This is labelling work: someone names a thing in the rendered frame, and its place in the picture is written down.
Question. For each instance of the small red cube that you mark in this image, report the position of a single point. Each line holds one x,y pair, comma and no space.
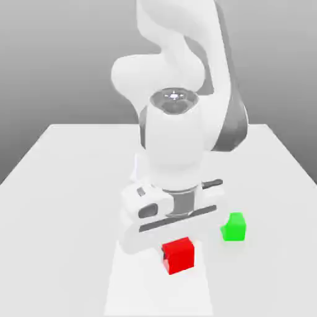
179,256

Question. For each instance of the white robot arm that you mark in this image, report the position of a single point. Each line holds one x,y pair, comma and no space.
173,138

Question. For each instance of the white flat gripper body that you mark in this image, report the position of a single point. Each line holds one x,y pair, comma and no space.
158,231

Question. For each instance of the small green cube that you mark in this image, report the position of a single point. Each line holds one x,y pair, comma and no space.
234,227

